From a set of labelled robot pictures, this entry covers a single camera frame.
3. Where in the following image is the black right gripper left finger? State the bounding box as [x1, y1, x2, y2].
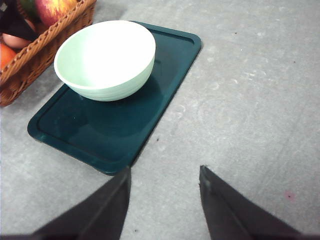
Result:
[0, 166, 131, 240]

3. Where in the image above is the light green ceramic bowl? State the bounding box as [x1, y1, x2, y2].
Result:
[54, 20, 156, 102]

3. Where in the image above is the green lime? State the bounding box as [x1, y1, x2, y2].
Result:
[20, 0, 40, 22]

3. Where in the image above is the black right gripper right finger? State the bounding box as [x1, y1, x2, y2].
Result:
[198, 165, 320, 240]

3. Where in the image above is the red yellow apple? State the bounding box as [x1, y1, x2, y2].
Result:
[35, 0, 78, 27]

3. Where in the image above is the orange mandarin fruit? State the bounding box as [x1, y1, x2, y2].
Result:
[0, 44, 17, 71]

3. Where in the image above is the dark green rectangular tray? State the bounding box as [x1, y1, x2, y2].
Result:
[27, 21, 202, 176]

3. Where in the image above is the brown wicker basket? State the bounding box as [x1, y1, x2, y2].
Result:
[0, 0, 97, 106]

